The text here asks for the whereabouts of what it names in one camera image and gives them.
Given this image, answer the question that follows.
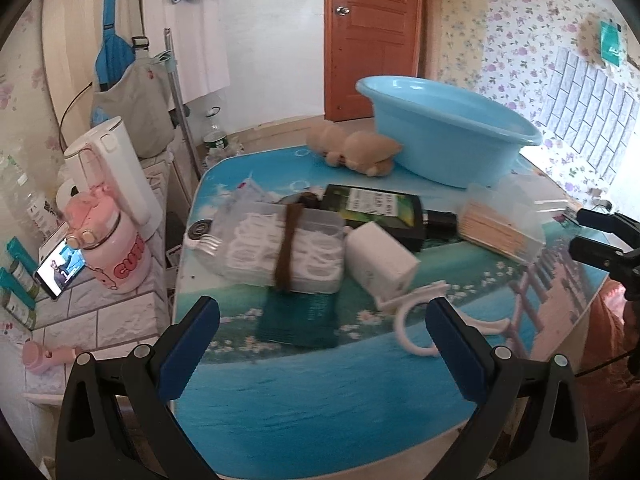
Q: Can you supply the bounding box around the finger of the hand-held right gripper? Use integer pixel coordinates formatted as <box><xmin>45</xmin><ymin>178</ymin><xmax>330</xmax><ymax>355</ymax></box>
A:
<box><xmin>575</xmin><ymin>208</ymin><xmax>640</xmax><ymax>235</ymax></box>
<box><xmin>568</xmin><ymin>236</ymin><xmax>640</xmax><ymax>287</ymax></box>

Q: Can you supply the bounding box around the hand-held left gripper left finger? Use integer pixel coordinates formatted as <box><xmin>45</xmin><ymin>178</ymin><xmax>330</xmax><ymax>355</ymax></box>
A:
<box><xmin>55</xmin><ymin>296</ymin><xmax>221</xmax><ymax>480</ymax></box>

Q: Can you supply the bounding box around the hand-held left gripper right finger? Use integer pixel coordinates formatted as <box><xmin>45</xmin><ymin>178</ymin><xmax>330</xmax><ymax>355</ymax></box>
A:
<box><xmin>425</xmin><ymin>296</ymin><xmax>591</xmax><ymax>480</ymax></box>

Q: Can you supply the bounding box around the white plastic hook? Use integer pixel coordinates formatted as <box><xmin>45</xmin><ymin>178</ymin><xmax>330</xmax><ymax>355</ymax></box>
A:
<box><xmin>377</xmin><ymin>280</ymin><xmax>517</xmax><ymax>359</ymax></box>

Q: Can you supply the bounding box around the dark green packet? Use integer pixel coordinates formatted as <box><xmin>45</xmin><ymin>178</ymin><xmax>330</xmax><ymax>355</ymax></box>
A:
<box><xmin>256</xmin><ymin>290</ymin><xmax>342</xmax><ymax>349</ymax></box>

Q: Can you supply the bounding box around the brown hair band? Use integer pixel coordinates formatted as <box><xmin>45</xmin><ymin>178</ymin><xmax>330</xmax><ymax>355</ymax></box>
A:
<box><xmin>274</xmin><ymin>202</ymin><xmax>307</xmax><ymax>292</ymax></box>

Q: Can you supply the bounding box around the clear frosted plastic box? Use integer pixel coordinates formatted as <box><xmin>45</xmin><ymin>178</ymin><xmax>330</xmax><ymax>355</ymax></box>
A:
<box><xmin>215</xmin><ymin>202</ymin><xmax>348</xmax><ymax>294</ymax></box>

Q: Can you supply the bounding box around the light blue plastic basin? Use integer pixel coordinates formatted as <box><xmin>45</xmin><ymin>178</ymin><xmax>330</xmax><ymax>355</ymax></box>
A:
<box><xmin>356</xmin><ymin>76</ymin><xmax>543</xmax><ymax>189</ymax></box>

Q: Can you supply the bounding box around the blue printed desktop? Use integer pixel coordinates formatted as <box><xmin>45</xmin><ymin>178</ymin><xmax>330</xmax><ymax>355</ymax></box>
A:
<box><xmin>170</xmin><ymin>145</ymin><xmax>617</xmax><ymax>480</ymax></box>

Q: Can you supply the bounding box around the person's reddish clothing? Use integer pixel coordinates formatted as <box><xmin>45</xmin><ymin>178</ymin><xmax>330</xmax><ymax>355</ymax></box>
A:
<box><xmin>577</xmin><ymin>280</ymin><xmax>640</xmax><ymax>466</ymax></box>

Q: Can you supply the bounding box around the white brick-pattern cabinet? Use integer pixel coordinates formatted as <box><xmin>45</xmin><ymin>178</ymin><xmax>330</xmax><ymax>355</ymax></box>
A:
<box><xmin>20</xmin><ymin>152</ymin><xmax>177</xmax><ymax>408</ymax></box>

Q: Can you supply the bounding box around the clear box of cotton swabs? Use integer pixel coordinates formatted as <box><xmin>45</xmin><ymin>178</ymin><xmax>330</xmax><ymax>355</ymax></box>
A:
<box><xmin>457</xmin><ymin>182</ymin><xmax>546</xmax><ymax>266</ymax></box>

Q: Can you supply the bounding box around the pink water bottle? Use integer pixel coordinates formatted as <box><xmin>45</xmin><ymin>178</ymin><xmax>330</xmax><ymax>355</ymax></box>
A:
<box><xmin>56</xmin><ymin>185</ymin><xmax>151</xmax><ymax>294</ymax></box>

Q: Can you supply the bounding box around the white charger block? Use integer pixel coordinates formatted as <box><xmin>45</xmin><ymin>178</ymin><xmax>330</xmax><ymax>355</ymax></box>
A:
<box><xmin>346</xmin><ymin>222</ymin><xmax>420</xmax><ymax>299</ymax></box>

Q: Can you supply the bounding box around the clear bag of plastic forks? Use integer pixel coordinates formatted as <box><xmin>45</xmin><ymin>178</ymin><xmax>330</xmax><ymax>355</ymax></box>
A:
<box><xmin>187</xmin><ymin>172</ymin><xmax>281</xmax><ymax>273</ymax></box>

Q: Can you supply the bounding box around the small pink device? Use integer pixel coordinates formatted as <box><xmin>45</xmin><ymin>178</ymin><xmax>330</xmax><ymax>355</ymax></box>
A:
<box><xmin>22</xmin><ymin>342</ymin><xmax>84</xmax><ymax>374</ymax></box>

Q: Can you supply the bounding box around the smartphone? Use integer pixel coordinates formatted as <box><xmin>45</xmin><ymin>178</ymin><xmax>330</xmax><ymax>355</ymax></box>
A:
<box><xmin>35</xmin><ymin>237</ymin><xmax>86</xmax><ymax>301</ymax></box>

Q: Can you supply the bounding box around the dark green glass bottle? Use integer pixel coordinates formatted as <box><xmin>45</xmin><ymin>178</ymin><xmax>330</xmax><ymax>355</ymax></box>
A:
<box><xmin>320</xmin><ymin>184</ymin><xmax>458</xmax><ymax>253</ymax></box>

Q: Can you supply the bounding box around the white toilet paper roll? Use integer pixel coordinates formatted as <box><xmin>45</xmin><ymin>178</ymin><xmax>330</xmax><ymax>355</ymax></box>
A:
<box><xmin>55</xmin><ymin>178</ymin><xmax>77</xmax><ymax>223</ymax></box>

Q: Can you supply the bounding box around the white electric kettle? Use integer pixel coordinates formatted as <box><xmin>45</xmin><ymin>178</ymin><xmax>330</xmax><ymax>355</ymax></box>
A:
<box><xmin>63</xmin><ymin>116</ymin><xmax>164</xmax><ymax>226</ymax></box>

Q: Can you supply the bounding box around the clear plastic bottle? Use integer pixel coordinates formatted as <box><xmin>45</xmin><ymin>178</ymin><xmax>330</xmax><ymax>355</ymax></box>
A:
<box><xmin>0</xmin><ymin>160</ymin><xmax>57</xmax><ymax>241</ymax></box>

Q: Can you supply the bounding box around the beige plush toy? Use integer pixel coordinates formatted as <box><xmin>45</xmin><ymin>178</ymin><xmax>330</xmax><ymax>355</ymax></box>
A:
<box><xmin>306</xmin><ymin>124</ymin><xmax>404</xmax><ymax>178</ymax></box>

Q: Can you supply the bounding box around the metal rack pole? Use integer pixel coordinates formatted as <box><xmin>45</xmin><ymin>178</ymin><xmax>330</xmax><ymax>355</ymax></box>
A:
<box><xmin>155</xmin><ymin>30</ymin><xmax>202</xmax><ymax>181</ymax></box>

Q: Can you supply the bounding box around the grey cloth bag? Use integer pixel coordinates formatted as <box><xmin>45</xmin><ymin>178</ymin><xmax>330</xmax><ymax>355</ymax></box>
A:
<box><xmin>90</xmin><ymin>35</ymin><xmax>176</xmax><ymax>159</ymax></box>

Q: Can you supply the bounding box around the brown wooden door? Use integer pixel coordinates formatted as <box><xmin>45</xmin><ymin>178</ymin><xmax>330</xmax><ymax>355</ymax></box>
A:
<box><xmin>324</xmin><ymin>0</ymin><xmax>425</xmax><ymax>122</ymax></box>

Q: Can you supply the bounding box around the black cable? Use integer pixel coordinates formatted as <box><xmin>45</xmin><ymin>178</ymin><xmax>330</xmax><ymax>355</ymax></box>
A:
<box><xmin>574</xmin><ymin>352</ymin><xmax>640</xmax><ymax>377</ymax></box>

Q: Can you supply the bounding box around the large water bottle with handle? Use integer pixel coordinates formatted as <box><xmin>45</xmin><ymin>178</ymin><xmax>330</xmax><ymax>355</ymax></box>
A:
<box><xmin>202</xmin><ymin>107</ymin><xmax>229</xmax><ymax>152</ymax></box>

